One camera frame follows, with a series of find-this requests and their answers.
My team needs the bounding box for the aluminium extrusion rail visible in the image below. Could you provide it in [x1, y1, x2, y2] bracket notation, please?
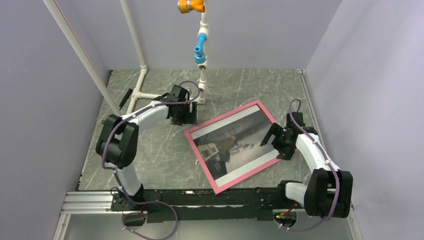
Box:
[60, 190, 354, 216]

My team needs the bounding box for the pink wooden picture frame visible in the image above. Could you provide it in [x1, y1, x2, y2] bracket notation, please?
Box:
[184, 99, 299, 196]

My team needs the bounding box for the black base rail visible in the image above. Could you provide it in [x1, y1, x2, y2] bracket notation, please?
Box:
[110, 187, 300, 223]

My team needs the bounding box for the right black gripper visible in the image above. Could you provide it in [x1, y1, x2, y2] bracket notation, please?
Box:
[260, 122, 296, 161]

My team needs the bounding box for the orange nozzle fitting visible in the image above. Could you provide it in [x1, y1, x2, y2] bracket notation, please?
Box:
[177, 0, 206, 14]

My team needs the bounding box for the white PVC pipe stand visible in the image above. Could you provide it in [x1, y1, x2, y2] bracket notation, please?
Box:
[44, 0, 210, 115]

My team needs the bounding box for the blue nozzle fitting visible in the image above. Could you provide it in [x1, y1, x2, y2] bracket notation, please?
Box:
[194, 33, 208, 64]

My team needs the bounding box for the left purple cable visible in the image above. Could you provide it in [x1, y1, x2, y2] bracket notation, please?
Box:
[101, 80, 202, 240]

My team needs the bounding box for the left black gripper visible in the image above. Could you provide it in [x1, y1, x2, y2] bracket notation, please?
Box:
[171, 101, 198, 126]

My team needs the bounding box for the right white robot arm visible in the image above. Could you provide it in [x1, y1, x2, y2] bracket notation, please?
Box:
[260, 112, 354, 218]

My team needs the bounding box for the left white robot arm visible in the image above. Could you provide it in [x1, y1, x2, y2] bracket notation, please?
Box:
[95, 84, 198, 210]

